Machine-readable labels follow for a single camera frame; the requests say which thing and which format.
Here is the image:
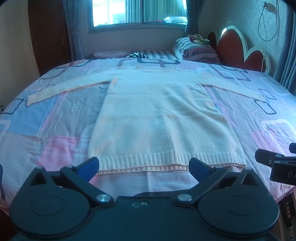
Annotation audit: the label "striped mattress cover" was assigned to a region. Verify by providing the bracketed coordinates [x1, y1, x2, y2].
[129, 49, 179, 60]

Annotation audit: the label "cream knitted sweater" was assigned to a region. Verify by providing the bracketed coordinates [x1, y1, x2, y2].
[26, 65, 266, 176]

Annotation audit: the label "grey pleated curtain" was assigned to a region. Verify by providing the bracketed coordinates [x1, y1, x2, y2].
[276, 5, 296, 96]

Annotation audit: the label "grey appliance with buttons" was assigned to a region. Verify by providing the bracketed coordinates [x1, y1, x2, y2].
[278, 192, 296, 241]

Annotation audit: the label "red petal-shaped headboard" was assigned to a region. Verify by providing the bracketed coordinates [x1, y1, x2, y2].
[208, 25, 271, 75]

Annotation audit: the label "colourful patterned cloth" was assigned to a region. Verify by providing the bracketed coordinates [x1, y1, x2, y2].
[188, 34, 210, 45]

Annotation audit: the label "light striped pillow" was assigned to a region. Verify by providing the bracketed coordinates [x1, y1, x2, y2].
[172, 36, 205, 52]

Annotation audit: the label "dark wooden door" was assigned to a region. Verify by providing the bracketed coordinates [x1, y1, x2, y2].
[28, 0, 73, 76]

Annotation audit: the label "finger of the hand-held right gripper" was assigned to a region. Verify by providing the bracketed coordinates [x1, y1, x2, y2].
[255, 148, 296, 167]
[270, 160, 296, 186]

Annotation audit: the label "folded striped blankets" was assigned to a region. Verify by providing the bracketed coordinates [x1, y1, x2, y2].
[181, 44, 221, 64]

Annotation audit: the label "pink pillow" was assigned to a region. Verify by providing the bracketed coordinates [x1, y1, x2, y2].
[93, 50, 128, 58]

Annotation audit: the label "black white striped cloth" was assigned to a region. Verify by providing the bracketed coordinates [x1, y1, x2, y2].
[126, 52, 149, 59]

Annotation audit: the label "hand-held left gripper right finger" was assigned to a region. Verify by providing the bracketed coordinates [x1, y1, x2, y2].
[174, 158, 271, 207]

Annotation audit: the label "sliding glass window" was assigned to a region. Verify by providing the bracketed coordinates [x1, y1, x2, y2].
[89, 0, 189, 33]

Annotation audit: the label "pastel patterned bed sheet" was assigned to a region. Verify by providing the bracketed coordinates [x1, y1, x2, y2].
[0, 58, 296, 209]

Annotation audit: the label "grey window curtain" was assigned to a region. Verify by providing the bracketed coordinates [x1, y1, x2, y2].
[185, 0, 200, 39]
[62, 0, 82, 62]

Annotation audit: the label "thin charger cable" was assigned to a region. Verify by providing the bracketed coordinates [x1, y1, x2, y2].
[258, 1, 279, 73]

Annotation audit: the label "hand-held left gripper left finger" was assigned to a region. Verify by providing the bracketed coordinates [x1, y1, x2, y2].
[17, 157, 114, 208]

